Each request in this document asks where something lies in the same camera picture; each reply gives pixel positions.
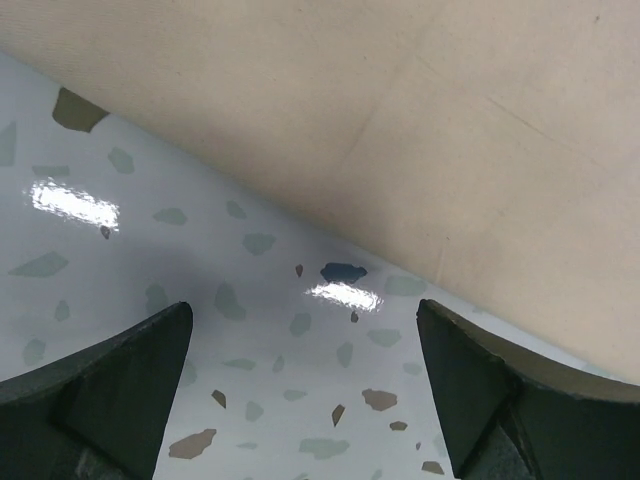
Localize beige cloth wrap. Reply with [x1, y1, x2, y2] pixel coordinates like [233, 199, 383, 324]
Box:
[1, 1, 639, 381]

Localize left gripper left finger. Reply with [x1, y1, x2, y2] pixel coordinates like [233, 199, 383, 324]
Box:
[1, 302, 193, 479]

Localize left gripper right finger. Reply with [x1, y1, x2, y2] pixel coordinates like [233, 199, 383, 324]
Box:
[417, 300, 639, 479]

